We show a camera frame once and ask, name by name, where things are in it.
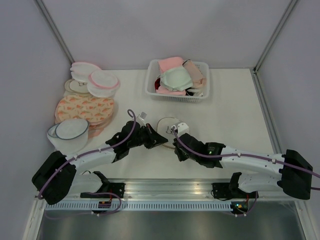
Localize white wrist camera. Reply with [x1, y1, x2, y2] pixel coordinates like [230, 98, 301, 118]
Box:
[171, 121, 190, 137]
[136, 112, 147, 127]

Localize right aluminium frame post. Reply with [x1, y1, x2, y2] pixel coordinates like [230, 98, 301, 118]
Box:
[252, 0, 300, 74]

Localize beige trimmed mesh laundry bag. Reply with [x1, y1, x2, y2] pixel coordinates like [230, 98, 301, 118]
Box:
[156, 117, 182, 150]

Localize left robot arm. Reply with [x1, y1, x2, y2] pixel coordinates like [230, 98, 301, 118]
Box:
[31, 120, 168, 205]

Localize carrot print laundry bag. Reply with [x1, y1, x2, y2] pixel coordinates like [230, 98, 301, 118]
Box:
[54, 94, 115, 126]

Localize beige flat laundry bag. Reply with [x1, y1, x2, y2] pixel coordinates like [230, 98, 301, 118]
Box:
[64, 79, 89, 94]

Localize purple cable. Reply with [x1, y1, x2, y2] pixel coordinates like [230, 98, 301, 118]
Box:
[171, 127, 320, 179]
[37, 108, 137, 200]

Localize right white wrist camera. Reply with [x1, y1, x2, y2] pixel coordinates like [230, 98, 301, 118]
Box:
[171, 121, 190, 137]

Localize pink trimmed bag at back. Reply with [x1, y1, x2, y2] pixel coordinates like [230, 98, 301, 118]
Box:
[70, 61, 101, 83]

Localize white slotted cable duct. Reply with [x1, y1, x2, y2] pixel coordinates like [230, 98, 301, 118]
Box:
[74, 201, 232, 212]

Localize aluminium frame post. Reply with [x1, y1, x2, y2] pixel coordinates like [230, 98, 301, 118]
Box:
[33, 0, 75, 65]
[252, 0, 300, 74]

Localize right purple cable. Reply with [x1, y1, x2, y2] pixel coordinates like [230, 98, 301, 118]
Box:
[171, 127, 320, 179]

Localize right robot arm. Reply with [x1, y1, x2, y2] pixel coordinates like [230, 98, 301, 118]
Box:
[173, 133, 313, 200]

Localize pink trimmed mesh laundry bag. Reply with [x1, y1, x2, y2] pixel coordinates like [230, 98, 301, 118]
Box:
[87, 70, 121, 98]

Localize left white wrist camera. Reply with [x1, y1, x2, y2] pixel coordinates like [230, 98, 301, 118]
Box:
[136, 112, 147, 127]

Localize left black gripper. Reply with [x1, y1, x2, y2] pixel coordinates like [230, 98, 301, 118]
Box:
[128, 123, 168, 150]

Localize left aluminium frame post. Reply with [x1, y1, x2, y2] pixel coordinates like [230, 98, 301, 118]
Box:
[33, 0, 75, 65]

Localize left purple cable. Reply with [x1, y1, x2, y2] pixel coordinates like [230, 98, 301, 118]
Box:
[37, 108, 137, 200]

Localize aluminium mounting rail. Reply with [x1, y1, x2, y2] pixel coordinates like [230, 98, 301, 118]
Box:
[34, 178, 307, 201]

